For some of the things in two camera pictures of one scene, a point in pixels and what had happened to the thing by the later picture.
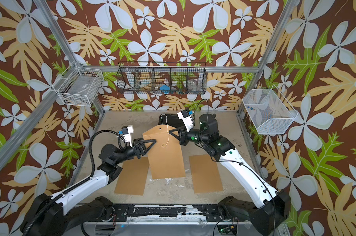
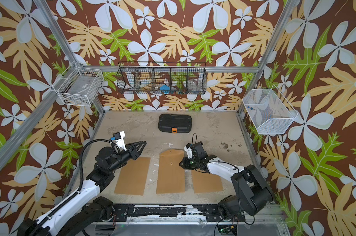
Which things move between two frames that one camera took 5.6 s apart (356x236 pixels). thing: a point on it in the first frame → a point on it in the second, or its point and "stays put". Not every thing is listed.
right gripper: [184, 138] → [184, 163]
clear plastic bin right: [270, 111] stays put
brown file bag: [205, 174] stays put
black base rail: [212, 213] stays put
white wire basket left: [78, 86] stays put
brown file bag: [165, 157] → [171, 176]
